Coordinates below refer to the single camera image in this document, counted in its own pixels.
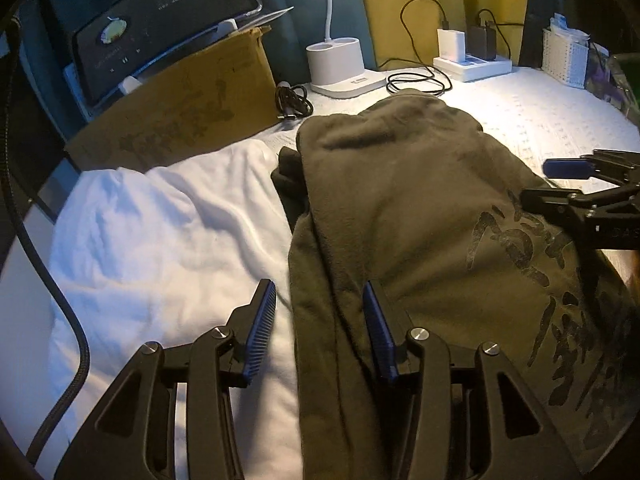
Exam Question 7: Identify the black electronic device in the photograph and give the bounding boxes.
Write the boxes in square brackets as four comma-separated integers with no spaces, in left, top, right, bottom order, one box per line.
[47,0,263,123]

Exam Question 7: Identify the teal curtain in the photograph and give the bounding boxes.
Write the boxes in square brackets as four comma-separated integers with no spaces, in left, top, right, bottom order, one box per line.
[270,0,376,86]

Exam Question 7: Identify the white textured blanket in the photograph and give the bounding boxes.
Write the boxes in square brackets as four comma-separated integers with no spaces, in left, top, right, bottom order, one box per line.
[257,65,640,196]

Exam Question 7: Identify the white charger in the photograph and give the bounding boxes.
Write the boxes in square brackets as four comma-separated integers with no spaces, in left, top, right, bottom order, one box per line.
[437,28,467,61]

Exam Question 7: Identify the black braided cable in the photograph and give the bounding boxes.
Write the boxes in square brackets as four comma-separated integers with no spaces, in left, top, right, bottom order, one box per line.
[0,15,92,466]

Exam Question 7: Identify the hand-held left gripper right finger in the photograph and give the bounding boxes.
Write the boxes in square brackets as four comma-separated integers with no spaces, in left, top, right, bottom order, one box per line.
[362,280,583,480]

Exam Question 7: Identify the cardboard box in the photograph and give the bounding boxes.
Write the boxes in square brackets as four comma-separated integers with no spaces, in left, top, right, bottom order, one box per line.
[64,25,281,173]

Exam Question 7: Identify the white paper sheet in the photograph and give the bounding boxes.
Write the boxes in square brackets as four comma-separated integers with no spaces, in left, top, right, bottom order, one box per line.
[235,6,296,32]

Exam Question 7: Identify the short black charging cable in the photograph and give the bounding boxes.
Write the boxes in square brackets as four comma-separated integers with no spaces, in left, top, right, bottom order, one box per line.
[474,7,526,61]

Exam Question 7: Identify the small black cable bundle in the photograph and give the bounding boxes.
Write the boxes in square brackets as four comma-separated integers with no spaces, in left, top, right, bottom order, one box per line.
[275,82,315,123]

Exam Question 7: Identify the purple cloth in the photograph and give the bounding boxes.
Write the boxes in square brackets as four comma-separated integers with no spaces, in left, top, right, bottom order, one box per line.
[587,55,623,106]

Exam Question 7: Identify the white slotted plastic basket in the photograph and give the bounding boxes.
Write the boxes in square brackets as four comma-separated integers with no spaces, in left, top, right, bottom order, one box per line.
[541,27,588,90]

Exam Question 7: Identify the smooth white cloth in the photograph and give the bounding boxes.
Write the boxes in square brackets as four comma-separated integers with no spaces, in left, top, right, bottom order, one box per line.
[0,137,306,480]

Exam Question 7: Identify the black charger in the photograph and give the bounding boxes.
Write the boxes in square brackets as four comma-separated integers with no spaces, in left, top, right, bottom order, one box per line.
[467,24,498,61]

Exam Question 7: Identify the yellow curtain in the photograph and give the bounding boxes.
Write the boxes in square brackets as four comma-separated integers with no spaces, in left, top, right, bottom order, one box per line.
[352,0,531,68]

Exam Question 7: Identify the crumpled paper packets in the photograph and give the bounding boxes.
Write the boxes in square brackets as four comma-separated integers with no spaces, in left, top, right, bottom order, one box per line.
[549,12,591,43]

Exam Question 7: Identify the white desk lamp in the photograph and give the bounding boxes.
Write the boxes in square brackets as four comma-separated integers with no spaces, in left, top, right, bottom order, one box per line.
[305,0,387,101]

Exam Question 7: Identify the long coiled black charging cable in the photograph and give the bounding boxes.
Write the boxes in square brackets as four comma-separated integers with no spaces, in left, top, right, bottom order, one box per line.
[376,0,455,97]

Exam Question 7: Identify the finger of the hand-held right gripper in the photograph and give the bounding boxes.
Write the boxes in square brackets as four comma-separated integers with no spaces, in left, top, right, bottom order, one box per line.
[520,187,626,218]
[542,149,640,183]

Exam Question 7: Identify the dark olive printed t-shirt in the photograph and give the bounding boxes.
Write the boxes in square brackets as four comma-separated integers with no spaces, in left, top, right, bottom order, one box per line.
[270,87,640,480]

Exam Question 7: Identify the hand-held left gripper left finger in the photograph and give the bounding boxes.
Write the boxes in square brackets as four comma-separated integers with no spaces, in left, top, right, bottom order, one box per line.
[54,279,278,480]

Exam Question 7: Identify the white power strip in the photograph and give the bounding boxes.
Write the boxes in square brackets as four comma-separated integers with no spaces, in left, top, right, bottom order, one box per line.
[433,54,514,83]

